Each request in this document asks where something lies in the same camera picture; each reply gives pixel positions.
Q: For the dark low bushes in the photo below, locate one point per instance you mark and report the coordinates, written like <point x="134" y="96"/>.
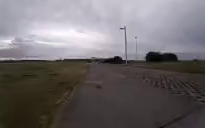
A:
<point x="114" y="60"/>

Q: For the tall lamp pole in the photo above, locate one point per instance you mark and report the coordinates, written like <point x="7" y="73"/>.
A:
<point x="136" y="50"/>
<point x="125" y="46"/>

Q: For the grey asphalt path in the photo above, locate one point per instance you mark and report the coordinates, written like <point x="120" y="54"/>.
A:
<point x="116" y="100"/>

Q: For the dark clump of trees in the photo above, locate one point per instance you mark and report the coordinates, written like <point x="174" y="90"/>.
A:
<point x="161" y="57"/>

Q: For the grass field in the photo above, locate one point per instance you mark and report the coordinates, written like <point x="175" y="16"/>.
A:
<point x="183" y="66"/>
<point x="26" y="90"/>

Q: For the concrete grid paver area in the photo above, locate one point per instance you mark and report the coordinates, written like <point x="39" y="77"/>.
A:
<point x="183" y="86"/>

